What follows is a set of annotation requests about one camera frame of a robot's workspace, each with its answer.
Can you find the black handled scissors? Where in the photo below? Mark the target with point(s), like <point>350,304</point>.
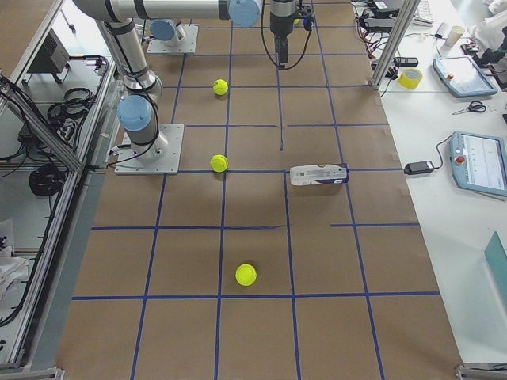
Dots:
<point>474,106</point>

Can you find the teach pendant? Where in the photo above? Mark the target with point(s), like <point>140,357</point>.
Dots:
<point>462,76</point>
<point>478,162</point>

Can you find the lower teach pendant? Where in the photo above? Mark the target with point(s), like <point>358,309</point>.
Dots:
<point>478,162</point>

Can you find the tennis ball far middle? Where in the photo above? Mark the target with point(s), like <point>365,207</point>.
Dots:
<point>220,87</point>

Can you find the white blue tennis ball can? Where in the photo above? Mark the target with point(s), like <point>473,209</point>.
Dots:
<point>304,175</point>

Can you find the grey control box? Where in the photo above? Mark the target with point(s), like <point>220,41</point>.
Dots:
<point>52,57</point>

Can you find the black power adapter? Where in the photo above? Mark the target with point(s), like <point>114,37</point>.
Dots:
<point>418,167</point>

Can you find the black remote device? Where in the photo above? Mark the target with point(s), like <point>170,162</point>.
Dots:
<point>400,61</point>

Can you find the upper teach pendant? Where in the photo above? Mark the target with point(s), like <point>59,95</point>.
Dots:
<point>462,76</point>

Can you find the tennis ball near front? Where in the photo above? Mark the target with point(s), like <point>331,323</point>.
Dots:
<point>245,275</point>

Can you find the paper cup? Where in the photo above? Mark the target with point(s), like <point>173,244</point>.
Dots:
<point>454,35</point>

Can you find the yellow tape roll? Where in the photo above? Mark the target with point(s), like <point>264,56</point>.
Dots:
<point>410,78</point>

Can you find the tennis ball centre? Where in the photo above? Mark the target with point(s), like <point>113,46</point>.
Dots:
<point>219,163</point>

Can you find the tennis ball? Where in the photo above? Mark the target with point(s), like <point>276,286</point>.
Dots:
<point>245,275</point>
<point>220,87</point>
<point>219,163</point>

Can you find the aluminium frame post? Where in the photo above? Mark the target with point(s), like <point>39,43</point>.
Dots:
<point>404,19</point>

